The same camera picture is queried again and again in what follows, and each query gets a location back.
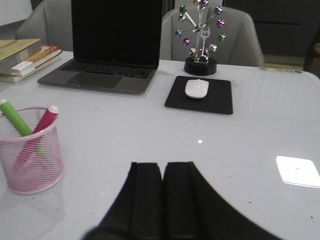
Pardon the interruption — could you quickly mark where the right grey armchair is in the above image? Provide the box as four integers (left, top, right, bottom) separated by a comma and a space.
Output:
160, 4, 264, 67

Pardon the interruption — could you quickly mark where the grey armchair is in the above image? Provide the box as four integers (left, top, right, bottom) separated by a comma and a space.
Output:
160, 4, 264, 67
15, 0, 73, 51

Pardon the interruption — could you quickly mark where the green marker pen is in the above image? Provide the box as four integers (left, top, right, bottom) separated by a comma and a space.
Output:
0, 99, 48, 158

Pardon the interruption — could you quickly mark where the dark kitchen counter cabinet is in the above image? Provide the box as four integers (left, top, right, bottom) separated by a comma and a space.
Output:
223, 0, 320, 57

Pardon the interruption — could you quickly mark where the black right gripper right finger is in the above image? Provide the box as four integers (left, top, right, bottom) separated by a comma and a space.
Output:
163, 162, 277, 240

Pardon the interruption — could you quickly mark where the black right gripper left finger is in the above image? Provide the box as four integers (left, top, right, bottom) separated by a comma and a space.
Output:
83, 162, 163, 240

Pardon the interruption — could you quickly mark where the pink marker pen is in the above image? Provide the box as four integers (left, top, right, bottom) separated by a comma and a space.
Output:
16, 105, 59, 167

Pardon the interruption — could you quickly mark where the brown sofa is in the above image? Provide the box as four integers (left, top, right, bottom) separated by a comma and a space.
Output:
311, 42, 320, 60

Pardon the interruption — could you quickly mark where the bottom book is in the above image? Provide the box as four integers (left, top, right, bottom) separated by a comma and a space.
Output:
0, 56, 60, 83

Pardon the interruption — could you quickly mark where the ferris wheel kinetic desk toy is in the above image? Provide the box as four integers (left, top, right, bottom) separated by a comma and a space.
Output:
174, 0, 224, 76

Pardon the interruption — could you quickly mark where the row of coloured stickers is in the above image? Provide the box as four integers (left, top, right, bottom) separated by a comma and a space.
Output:
259, 67, 303, 74

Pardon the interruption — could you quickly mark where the pink mesh pen holder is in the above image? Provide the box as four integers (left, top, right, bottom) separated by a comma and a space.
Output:
0, 115, 65, 195

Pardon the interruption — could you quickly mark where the black mouse pad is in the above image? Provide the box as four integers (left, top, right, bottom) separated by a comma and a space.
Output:
164, 76, 233, 115

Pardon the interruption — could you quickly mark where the yellow top book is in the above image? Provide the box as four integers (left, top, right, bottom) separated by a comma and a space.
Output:
0, 38, 41, 72

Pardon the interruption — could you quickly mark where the grey laptop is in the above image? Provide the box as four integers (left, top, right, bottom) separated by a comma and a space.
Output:
38, 0, 163, 94

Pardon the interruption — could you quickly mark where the left grey armchair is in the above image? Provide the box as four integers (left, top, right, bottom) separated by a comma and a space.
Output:
15, 0, 73, 51

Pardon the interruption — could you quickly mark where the orange middle book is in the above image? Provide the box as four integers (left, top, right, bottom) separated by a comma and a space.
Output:
0, 44, 62, 76

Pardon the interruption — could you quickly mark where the white computer mouse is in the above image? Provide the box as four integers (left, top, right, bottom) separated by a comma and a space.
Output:
184, 79, 210, 99

